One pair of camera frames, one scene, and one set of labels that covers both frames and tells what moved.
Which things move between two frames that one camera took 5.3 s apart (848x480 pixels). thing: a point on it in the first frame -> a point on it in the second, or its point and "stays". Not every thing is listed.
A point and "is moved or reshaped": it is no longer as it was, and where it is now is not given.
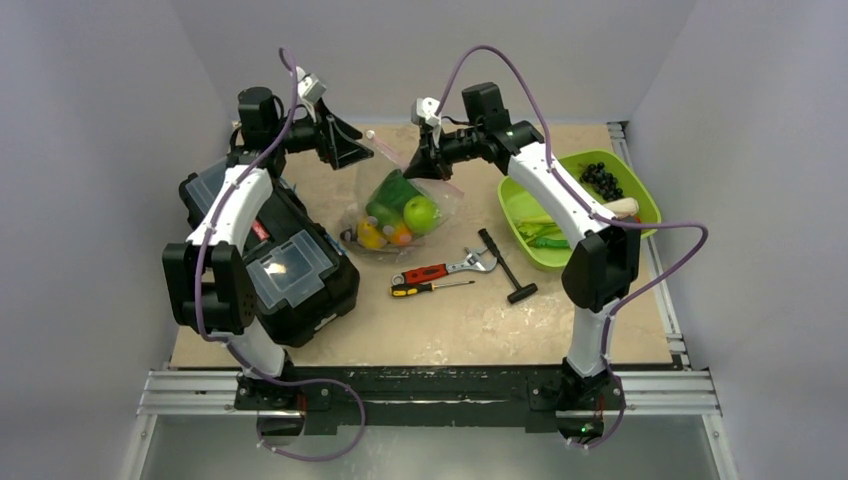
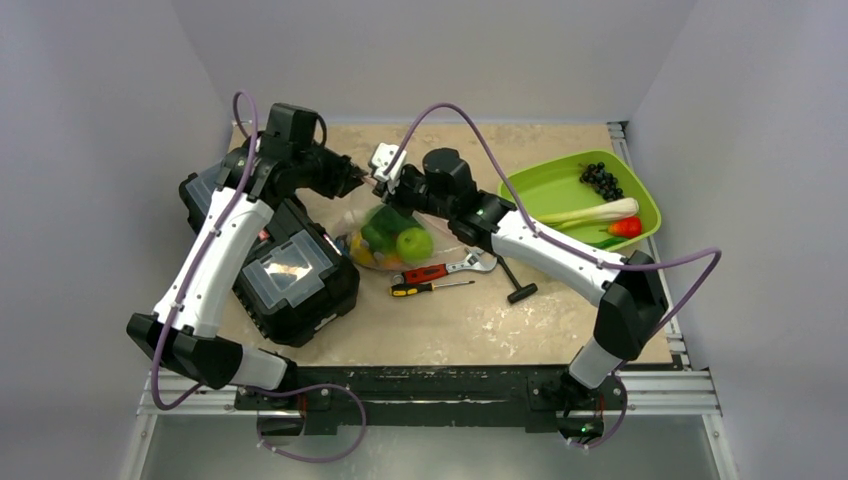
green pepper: [388, 202] is moved or reshaped
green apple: [421, 215] is moved or reshaped
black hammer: [522, 292] stays
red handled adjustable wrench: [485, 259] stays
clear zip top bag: [393, 216] is moved or reshaped
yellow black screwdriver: [412, 289] stays
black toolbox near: [303, 280] stays
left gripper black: [337, 143] -> [344, 178]
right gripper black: [436, 148] -> [391, 192]
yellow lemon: [369, 236] -> [360, 252]
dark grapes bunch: [602, 181] stays
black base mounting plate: [362, 400] stays
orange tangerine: [401, 236] -> [393, 262]
